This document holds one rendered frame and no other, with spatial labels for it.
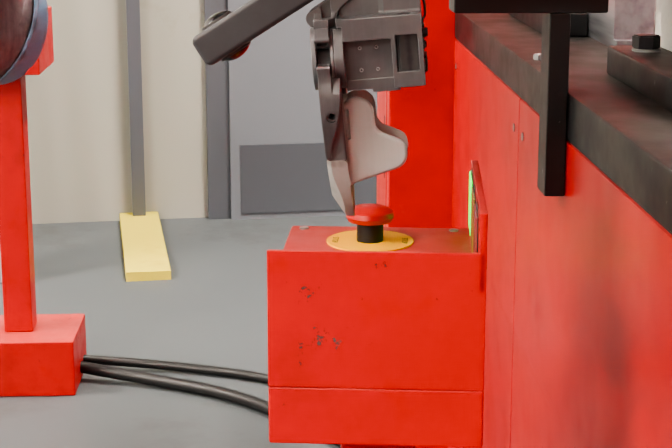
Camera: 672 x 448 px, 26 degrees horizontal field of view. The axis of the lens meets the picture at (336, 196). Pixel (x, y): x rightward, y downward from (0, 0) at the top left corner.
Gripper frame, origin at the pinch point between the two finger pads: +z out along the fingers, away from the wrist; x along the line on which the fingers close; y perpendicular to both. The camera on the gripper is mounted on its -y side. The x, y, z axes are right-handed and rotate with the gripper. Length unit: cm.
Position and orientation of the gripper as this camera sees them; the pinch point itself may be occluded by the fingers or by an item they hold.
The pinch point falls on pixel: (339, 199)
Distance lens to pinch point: 109.9
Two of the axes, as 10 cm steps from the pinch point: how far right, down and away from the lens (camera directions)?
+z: 0.9, 9.7, 2.1
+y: 9.9, -0.7, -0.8
